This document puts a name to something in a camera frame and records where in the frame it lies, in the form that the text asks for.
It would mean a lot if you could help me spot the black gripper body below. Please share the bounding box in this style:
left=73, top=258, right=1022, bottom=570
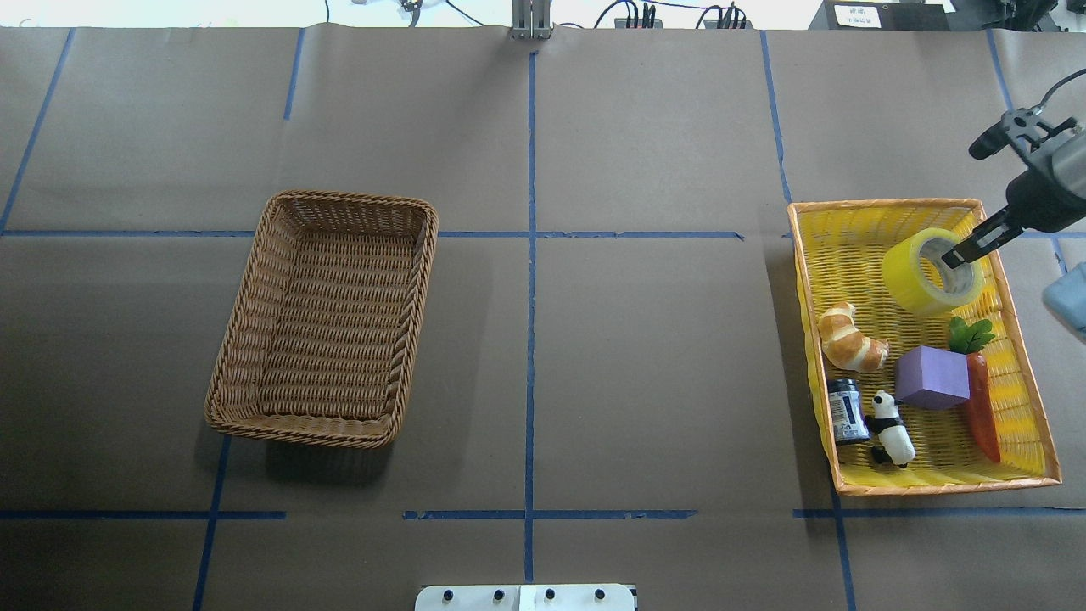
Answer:
left=1005, top=135, right=1085, bottom=233

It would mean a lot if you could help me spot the yellow tape roll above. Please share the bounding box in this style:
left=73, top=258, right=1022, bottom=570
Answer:
left=882, top=227, right=984, bottom=317

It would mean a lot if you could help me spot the yellow plastic basket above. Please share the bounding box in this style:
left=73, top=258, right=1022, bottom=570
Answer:
left=787, top=198, right=1062, bottom=496

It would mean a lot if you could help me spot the brown wicker basket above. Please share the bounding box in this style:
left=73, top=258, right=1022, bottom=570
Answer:
left=203, top=190, right=439, bottom=450

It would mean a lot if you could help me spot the orange toy carrot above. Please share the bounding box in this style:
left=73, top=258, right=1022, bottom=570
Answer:
left=948, top=316, right=1002, bottom=464

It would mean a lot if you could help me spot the purple cube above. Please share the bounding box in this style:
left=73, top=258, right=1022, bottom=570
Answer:
left=893, top=345, right=971, bottom=411

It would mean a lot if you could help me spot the toy croissant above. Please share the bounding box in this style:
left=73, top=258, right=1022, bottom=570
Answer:
left=817, top=301, right=891, bottom=373

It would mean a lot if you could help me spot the black box with label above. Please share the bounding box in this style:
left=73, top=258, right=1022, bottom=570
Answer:
left=808, top=1, right=950, bottom=31

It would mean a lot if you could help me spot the toy panda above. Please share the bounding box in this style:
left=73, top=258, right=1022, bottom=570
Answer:
left=866, top=390, right=915, bottom=469

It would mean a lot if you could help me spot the small dark can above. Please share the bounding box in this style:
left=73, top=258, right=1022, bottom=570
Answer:
left=828, top=378, right=871, bottom=446

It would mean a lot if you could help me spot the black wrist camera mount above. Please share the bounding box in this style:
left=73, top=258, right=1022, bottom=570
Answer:
left=967, top=107, right=1083, bottom=166

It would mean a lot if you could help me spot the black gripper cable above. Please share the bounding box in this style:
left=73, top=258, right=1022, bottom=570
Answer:
left=1031, top=71, right=1086, bottom=115

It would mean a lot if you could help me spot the aluminium frame post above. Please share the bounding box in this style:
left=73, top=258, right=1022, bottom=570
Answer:
left=512, top=0, right=554, bottom=40

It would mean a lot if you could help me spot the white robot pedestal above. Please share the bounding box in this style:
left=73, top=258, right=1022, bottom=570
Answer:
left=414, top=583, right=639, bottom=610

